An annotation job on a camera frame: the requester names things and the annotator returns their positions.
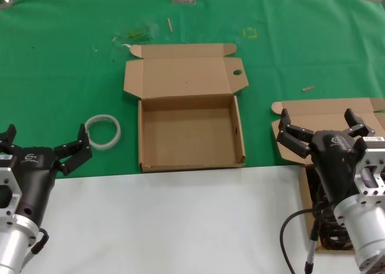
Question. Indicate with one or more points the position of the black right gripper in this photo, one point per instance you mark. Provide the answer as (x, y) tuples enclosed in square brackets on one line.
[(334, 159)]

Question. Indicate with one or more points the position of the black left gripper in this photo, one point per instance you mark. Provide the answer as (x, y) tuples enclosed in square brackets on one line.
[(36, 177)]

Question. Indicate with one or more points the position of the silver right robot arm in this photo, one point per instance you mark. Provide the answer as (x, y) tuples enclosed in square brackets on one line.
[(367, 235)]

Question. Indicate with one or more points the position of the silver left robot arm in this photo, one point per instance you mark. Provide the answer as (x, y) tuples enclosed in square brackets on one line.
[(13, 244)]

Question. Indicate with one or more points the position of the open cardboard box with hole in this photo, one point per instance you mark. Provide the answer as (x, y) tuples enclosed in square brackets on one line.
[(189, 135)]

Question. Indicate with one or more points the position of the short wooden stick piece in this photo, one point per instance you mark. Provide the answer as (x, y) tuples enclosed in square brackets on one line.
[(308, 88)]

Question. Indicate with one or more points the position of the clear tape roll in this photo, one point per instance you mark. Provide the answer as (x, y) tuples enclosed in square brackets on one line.
[(103, 146)]

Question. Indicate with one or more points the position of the green table cloth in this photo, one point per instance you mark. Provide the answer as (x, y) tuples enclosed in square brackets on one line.
[(60, 75)]

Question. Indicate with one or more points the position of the crumpled clear plastic wrap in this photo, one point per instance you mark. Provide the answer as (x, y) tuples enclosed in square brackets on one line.
[(135, 33)]

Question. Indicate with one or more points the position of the long wooden stick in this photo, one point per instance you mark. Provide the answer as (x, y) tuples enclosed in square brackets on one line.
[(170, 25)]

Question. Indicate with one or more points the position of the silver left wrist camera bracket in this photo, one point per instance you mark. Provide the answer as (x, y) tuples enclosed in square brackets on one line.
[(9, 189)]

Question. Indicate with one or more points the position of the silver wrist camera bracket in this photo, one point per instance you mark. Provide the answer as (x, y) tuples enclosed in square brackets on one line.
[(9, 189), (373, 165)]

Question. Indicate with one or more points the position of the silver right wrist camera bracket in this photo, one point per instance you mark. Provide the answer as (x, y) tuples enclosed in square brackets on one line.
[(373, 165)]

